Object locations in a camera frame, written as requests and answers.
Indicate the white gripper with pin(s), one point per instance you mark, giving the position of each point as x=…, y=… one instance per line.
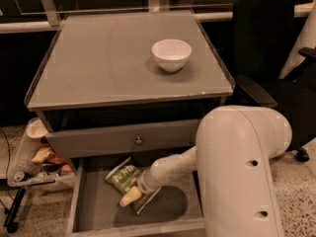
x=147, y=183

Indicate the green jalapeno chip bag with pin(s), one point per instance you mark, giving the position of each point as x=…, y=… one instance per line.
x=123, y=177

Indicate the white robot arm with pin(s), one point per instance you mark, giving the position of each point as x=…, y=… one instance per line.
x=233, y=147

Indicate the open grey middle drawer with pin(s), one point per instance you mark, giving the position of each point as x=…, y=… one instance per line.
x=95, y=210

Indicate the round metal drawer knob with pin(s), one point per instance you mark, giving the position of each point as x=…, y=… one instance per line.
x=139, y=140

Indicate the closed grey top drawer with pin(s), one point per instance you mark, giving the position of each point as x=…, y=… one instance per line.
x=109, y=140

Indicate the red snack bag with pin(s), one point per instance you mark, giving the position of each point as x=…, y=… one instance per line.
x=53, y=158

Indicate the yellow snack bag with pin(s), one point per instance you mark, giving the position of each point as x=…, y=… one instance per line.
x=41, y=155

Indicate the grey drawer cabinet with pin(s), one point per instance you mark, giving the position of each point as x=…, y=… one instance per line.
x=100, y=72

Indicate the clear plastic snack bin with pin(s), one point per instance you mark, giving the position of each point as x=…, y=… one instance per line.
x=42, y=178

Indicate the white bowl in bin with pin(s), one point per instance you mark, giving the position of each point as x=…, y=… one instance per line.
x=36, y=129

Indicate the black stand leg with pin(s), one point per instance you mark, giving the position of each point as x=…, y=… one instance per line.
x=10, y=224

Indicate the white ceramic bowl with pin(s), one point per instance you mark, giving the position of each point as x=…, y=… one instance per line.
x=171, y=54

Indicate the metal railing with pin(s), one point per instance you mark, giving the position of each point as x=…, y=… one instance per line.
x=34, y=15

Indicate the black office chair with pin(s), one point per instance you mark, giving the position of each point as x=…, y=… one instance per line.
x=262, y=32

